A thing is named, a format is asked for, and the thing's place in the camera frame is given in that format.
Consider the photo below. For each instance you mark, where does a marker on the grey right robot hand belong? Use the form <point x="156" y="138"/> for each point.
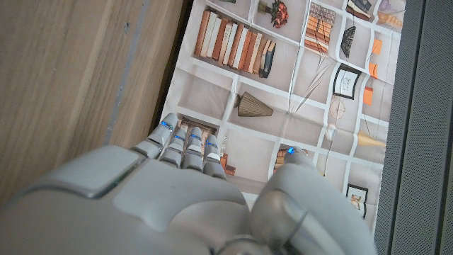
<point x="170" y="205"/>

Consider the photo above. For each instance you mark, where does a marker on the printed bookshelf backdrop cloth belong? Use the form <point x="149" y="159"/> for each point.
<point x="262" y="81"/>

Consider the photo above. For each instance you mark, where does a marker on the grey perforated wall panel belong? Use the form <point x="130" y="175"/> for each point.
<point x="417" y="141"/>

